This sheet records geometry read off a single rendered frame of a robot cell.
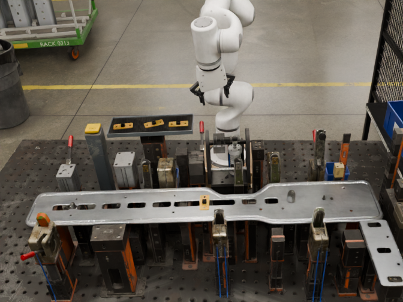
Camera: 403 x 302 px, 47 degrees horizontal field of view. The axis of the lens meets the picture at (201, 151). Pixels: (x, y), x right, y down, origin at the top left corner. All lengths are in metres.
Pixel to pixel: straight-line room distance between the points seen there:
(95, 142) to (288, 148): 1.09
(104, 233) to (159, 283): 0.37
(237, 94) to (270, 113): 2.11
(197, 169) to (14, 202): 1.05
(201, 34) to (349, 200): 0.87
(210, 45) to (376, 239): 0.89
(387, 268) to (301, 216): 0.35
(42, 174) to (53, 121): 1.88
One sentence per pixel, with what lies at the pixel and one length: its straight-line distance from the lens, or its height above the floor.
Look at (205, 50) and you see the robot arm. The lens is 1.51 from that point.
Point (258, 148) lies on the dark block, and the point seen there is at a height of 1.12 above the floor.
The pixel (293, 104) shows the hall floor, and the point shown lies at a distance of 4.35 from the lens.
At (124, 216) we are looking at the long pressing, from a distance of 1.83.
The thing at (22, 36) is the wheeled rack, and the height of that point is 0.30.
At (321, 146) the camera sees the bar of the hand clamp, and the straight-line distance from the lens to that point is 1.89.
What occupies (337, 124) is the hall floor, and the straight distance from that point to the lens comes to 4.11.
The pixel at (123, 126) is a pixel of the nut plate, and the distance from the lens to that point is 2.03.
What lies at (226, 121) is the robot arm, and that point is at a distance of 2.18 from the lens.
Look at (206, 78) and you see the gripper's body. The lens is 1.60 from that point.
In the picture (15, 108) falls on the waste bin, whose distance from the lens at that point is 4.53.
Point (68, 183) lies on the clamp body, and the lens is 2.02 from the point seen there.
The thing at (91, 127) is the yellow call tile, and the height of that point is 1.16.
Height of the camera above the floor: 2.25
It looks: 37 degrees down
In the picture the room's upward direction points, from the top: 5 degrees counter-clockwise
